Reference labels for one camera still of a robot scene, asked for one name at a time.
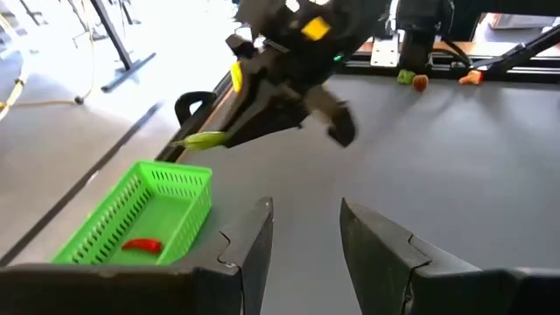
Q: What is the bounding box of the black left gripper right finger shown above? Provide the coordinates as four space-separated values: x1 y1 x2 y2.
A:
339 197 495 315

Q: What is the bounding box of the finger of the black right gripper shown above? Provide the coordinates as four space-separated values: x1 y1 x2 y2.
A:
225 60 268 139
227 94 310 148

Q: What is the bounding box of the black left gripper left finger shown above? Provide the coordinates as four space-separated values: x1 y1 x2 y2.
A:
192 196 275 315

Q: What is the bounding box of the green toy chili pepper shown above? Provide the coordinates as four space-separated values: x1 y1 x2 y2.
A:
171 129 229 152

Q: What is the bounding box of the green toy leaf vegetable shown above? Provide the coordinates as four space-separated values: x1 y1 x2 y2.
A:
396 68 417 87

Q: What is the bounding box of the black table clamp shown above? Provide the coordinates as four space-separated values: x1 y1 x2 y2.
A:
173 90 219 128

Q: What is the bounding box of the red toy chili pepper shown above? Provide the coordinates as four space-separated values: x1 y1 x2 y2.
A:
121 237 164 256

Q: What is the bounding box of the dark grey table mat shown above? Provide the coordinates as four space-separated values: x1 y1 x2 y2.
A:
51 72 560 315

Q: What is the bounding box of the green plastic basket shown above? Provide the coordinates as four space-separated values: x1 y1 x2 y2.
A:
51 159 214 267

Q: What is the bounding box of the dark desk leg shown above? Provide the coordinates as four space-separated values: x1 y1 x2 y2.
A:
89 0 158 94

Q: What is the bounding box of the red cap toy mushroom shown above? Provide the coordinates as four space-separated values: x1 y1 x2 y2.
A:
458 68 485 87

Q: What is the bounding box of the thin grey cable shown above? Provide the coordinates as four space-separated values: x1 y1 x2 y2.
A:
0 25 96 110

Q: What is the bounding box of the white floor cable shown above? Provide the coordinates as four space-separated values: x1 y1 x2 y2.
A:
0 78 25 122

